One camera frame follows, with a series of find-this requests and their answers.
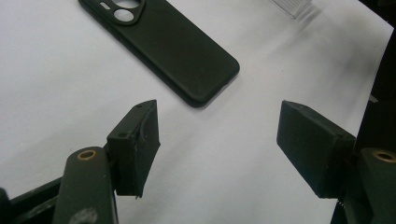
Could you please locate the clear plastic packaging tray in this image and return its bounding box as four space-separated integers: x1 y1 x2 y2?
269 0 314 20

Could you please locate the black phone case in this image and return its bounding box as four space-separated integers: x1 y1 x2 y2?
78 0 241 108

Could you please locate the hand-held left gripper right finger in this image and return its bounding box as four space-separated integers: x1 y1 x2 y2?
276 100 357 200

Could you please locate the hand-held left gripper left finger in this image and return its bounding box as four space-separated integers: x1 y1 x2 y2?
106 99 162 199

